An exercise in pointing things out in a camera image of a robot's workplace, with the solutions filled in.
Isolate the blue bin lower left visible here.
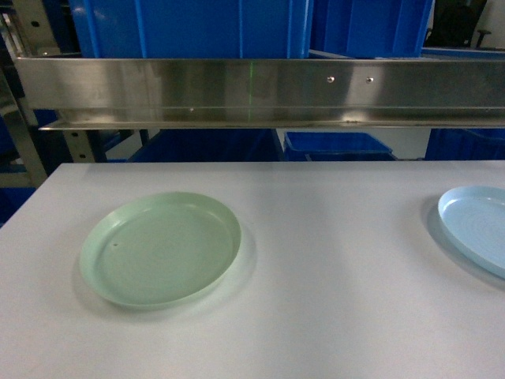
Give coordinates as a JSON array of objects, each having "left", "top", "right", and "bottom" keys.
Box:
[{"left": 129, "top": 129, "right": 283, "bottom": 163}]

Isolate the light green plate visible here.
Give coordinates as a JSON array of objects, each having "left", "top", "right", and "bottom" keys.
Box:
[{"left": 79, "top": 192, "right": 242, "bottom": 310}]

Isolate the blue bin upper centre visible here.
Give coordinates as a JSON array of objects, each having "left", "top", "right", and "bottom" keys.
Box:
[{"left": 311, "top": 0, "right": 432, "bottom": 58}]

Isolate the blue bin lower right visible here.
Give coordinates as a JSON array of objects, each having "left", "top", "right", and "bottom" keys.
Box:
[{"left": 425, "top": 129, "right": 504, "bottom": 161}]

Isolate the large blue bin upper left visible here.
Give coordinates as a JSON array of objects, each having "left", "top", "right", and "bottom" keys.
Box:
[{"left": 69, "top": 1, "right": 313, "bottom": 58}]

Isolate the blue bin upper right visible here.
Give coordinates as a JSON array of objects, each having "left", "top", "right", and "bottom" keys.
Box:
[{"left": 421, "top": 47, "right": 504, "bottom": 61}]

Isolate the light blue plate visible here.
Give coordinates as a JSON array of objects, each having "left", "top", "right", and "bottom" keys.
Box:
[{"left": 437, "top": 186, "right": 504, "bottom": 278}]

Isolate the black office chair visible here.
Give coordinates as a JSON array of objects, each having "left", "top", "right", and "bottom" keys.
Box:
[{"left": 424, "top": 0, "right": 490, "bottom": 47}]

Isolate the small blue bin below rail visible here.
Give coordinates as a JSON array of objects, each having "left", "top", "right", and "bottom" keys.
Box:
[{"left": 284, "top": 132, "right": 397, "bottom": 162}]

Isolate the stainless steel shelf rail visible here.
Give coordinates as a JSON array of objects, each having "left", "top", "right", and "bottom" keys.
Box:
[{"left": 15, "top": 58, "right": 504, "bottom": 129}]

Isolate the steel rack frame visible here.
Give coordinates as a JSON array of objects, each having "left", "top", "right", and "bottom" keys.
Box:
[{"left": 1, "top": 1, "right": 106, "bottom": 188}]

